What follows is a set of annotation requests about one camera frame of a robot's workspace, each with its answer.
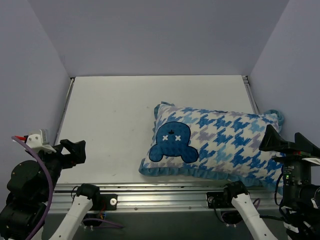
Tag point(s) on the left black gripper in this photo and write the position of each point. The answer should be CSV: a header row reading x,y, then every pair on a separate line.
x,y
63,157

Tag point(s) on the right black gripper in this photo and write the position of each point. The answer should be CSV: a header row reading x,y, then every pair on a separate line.
x,y
293,158

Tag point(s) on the blue houndstooth pillowcase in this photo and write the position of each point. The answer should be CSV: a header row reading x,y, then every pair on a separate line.
x,y
213,145

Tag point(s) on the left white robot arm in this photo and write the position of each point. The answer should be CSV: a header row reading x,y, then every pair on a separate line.
x,y
31,188

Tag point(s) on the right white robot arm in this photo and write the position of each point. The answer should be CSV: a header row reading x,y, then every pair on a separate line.
x,y
299,207

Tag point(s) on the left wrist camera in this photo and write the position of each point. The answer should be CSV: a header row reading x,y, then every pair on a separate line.
x,y
38,140

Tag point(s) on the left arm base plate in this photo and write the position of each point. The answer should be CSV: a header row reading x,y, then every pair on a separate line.
x,y
105,202

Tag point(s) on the left aluminium side rail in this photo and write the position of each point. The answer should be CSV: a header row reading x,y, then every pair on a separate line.
x,y
67,99

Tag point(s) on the aluminium side rail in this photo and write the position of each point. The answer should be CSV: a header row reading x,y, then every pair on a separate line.
x,y
253,103
67,99

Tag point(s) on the aluminium front rail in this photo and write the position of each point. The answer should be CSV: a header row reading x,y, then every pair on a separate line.
x,y
159,197

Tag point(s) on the right aluminium side rail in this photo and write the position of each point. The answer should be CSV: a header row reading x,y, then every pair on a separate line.
x,y
253,103

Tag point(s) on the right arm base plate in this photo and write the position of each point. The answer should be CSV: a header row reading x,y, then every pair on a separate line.
x,y
217,200

